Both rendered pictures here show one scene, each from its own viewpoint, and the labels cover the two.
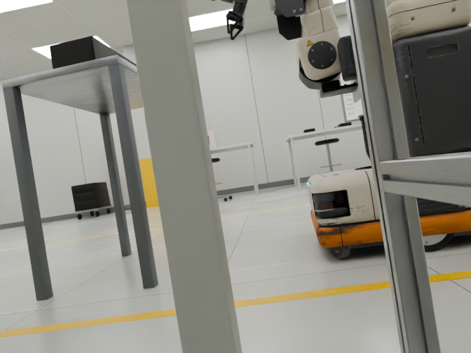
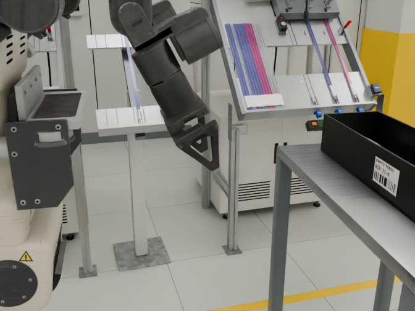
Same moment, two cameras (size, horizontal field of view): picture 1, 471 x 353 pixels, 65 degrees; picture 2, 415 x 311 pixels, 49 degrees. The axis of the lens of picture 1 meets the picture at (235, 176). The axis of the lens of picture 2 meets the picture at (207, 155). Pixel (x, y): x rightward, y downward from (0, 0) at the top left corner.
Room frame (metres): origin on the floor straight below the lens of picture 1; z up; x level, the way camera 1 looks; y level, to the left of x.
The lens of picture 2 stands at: (2.41, -0.33, 1.25)
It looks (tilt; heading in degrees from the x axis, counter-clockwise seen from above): 20 degrees down; 159
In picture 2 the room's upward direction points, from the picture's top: straight up
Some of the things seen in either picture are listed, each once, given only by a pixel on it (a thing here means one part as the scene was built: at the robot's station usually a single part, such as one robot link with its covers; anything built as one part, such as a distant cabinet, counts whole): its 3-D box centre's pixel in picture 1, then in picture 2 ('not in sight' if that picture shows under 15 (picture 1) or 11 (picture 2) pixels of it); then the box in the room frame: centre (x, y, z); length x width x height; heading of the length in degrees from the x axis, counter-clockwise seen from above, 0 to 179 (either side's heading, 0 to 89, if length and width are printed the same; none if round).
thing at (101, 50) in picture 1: (111, 75); (406, 165); (1.63, 0.47, 0.86); 0.57 x 0.17 x 0.11; 171
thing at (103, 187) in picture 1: (92, 199); not in sight; (6.74, 2.64, 0.30); 0.64 x 0.44 x 0.60; 178
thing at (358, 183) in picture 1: (397, 195); not in sight; (1.45, -0.61, 0.16); 0.67 x 0.64 x 0.25; 81
